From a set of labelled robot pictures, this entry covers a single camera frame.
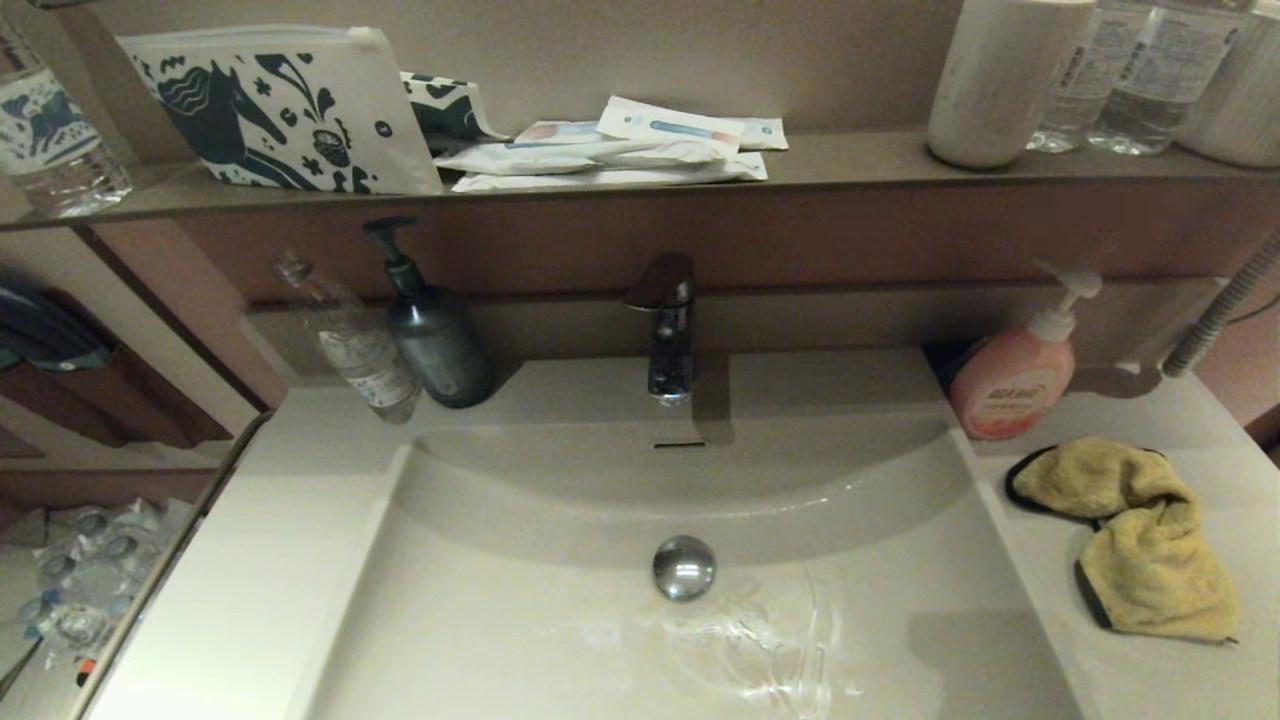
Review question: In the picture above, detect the chrome faucet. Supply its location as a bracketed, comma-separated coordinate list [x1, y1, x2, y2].
[625, 253, 699, 406]

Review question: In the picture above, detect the yellow cloth with black trim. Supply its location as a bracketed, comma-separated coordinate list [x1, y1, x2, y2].
[1005, 436, 1242, 644]

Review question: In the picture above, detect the white sink basin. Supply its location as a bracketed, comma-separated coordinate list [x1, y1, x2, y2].
[85, 348, 1280, 720]

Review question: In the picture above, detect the wide flat white sachet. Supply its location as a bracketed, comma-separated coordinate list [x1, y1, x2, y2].
[452, 152, 769, 193]

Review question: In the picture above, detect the dark grey pump bottle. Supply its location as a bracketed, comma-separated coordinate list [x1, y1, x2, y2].
[362, 216, 495, 410]

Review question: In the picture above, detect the chrome drain stopper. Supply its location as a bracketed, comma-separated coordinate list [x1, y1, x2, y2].
[652, 535, 717, 602]

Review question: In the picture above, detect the long white sachet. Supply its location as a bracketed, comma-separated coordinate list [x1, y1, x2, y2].
[434, 138, 731, 176]

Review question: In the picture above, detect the white sachet blue red stripe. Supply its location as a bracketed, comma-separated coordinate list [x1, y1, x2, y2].
[597, 95, 747, 158]

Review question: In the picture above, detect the white sachet orange blue print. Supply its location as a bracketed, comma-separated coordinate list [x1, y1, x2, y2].
[513, 120, 611, 147]

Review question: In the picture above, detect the clear slim plastic bottle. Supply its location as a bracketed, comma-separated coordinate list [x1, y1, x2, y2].
[275, 250, 424, 425]

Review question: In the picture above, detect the small blue patterned pouch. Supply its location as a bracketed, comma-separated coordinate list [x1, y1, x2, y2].
[400, 71, 509, 153]

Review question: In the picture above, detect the pink soap pump bottle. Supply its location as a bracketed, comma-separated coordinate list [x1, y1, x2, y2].
[948, 260, 1104, 442]

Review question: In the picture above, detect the white pouch blue horse print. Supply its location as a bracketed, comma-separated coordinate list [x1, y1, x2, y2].
[116, 25, 446, 196]

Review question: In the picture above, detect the white ceramic cup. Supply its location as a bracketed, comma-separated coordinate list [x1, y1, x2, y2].
[927, 0, 1099, 169]
[1176, 0, 1280, 167]

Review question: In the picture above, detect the brown wooden rack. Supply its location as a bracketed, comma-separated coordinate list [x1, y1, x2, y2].
[0, 345, 236, 451]

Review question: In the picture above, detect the clear water bottle white label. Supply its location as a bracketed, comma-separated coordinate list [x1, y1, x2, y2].
[1086, 0, 1253, 156]
[1028, 0, 1136, 154]

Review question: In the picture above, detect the shrink-wrapped pack of bottles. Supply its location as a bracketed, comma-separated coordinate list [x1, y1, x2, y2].
[18, 498, 196, 671]

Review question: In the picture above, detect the dark blue grey object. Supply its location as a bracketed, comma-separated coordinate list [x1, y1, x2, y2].
[0, 282, 114, 373]

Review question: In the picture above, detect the water bottle blue horse label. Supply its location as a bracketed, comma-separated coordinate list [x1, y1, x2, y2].
[0, 10, 133, 218]

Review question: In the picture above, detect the brown wall shelf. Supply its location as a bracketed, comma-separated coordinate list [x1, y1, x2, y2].
[0, 130, 1280, 233]

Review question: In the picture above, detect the grey corrugated hose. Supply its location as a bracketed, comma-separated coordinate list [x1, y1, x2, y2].
[1162, 228, 1280, 379]

